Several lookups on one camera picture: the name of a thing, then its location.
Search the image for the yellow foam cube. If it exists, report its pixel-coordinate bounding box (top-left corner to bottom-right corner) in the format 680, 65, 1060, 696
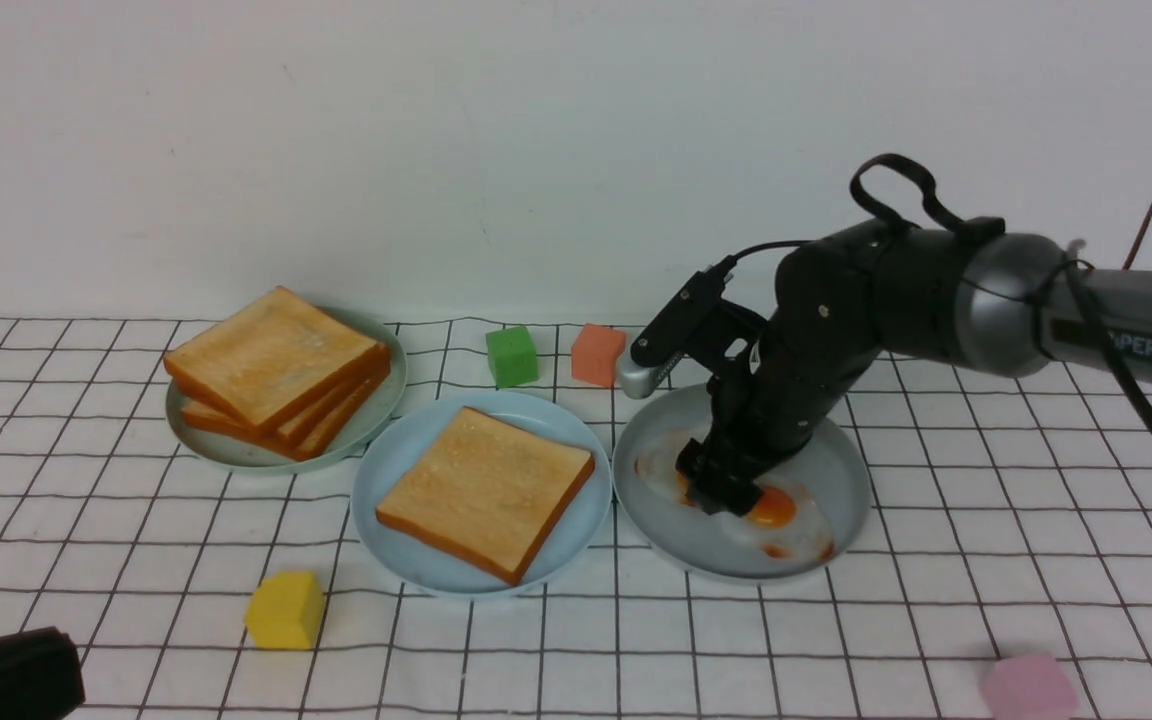
244, 570, 326, 651

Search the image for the pale green bread plate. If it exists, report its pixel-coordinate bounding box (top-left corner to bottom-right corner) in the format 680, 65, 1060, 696
165, 305, 408, 477

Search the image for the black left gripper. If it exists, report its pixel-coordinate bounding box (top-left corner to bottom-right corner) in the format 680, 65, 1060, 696
0, 626, 86, 719

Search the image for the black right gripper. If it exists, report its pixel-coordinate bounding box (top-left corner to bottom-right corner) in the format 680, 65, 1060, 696
676, 301, 879, 516

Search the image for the fried egg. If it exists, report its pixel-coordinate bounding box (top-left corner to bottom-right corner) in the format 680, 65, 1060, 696
717, 482, 835, 562
634, 429, 696, 509

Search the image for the grey egg plate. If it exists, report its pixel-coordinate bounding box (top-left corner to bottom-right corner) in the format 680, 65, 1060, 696
612, 386, 873, 585

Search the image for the orange foam cube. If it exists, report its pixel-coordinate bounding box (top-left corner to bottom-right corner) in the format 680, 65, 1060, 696
570, 323, 627, 388

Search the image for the light blue centre plate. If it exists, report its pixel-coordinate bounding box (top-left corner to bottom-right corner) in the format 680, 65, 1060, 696
353, 391, 612, 600

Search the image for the toast slice moved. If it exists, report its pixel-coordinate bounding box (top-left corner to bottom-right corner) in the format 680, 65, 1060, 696
162, 286, 391, 437
374, 407, 596, 588

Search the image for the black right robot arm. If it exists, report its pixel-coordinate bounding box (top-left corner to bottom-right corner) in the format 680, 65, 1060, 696
647, 218, 1152, 515

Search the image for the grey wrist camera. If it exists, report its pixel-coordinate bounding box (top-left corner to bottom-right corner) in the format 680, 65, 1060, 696
617, 268, 737, 399

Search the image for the green foam cube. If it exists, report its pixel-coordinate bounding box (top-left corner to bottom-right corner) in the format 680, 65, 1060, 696
485, 325, 540, 389

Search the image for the pink foam cube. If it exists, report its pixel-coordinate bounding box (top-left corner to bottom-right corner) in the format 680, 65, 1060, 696
980, 653, 1079, 719

